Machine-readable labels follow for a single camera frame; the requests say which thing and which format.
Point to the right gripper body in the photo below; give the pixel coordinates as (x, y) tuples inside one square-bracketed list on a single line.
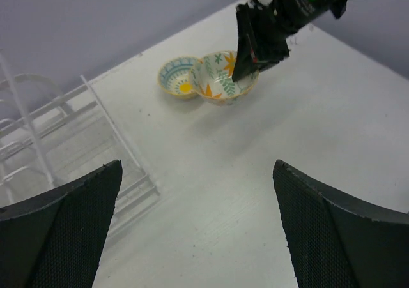
[(277, 20)]

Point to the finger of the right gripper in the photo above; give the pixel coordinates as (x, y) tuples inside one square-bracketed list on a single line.
[(245, 57)]

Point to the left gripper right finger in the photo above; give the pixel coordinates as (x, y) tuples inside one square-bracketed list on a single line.
[(336, 239)]

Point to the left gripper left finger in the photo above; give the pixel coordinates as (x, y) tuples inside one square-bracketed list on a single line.
[(56, 238)]

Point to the white floral patterned bowl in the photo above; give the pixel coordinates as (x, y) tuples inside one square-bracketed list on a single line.
[(211, 78)]

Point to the blue yellow patterned bowl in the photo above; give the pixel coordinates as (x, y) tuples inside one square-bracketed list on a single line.
[(173, 77)]

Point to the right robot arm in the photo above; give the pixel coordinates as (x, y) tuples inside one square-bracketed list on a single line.
[(265, 25)]

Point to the white wire dish rack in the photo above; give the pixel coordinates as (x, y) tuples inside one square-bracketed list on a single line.
[(49, 138)]

